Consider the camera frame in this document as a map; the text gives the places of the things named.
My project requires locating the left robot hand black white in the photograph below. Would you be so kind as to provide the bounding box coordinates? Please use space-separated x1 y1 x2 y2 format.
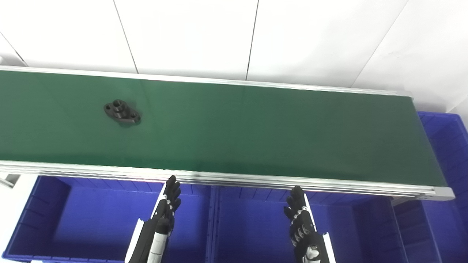
125 175 182 263

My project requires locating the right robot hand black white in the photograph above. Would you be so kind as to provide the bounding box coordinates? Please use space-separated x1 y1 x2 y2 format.
284 186 336 263

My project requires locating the black flange part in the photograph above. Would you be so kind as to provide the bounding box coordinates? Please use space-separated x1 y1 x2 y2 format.
103 99 142 127

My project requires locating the blue plastic bin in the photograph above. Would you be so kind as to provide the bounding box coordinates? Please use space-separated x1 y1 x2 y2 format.
210 184 409 263
393 111 468 263
2 175 217 263

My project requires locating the green conveyor belt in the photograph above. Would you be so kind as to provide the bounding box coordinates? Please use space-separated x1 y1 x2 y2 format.
0 70 447 187
0 65 456 202

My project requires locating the grey conveyor support bracket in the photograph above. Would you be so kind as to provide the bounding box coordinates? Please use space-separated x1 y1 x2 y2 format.
0 174 21 189

